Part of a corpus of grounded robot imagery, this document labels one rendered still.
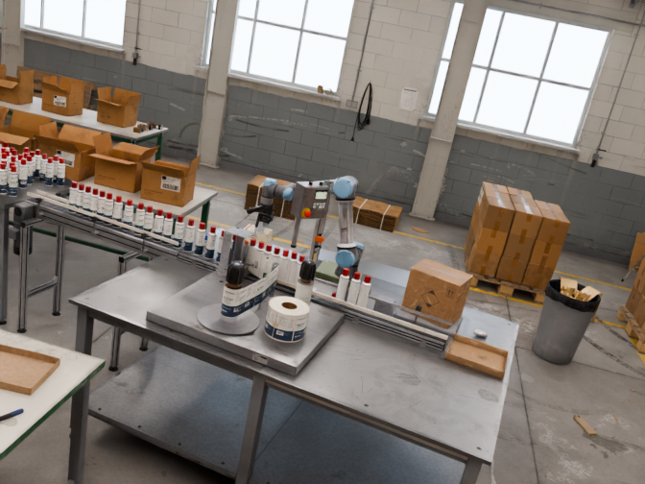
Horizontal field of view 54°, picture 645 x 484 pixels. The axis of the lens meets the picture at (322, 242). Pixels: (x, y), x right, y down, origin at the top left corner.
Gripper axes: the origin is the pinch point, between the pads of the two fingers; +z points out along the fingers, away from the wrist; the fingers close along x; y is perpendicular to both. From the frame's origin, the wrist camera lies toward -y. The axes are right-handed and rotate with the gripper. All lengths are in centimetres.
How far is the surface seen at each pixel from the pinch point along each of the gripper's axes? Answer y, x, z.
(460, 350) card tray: 134, -52, 16
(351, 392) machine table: 86, -120, 17
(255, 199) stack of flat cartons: -96, 343, 87
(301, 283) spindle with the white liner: 46, -72, -6
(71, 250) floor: -192, 112, 104
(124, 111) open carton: -242, 280, 8
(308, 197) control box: 34, -37, -41
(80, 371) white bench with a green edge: -24, -157, 22
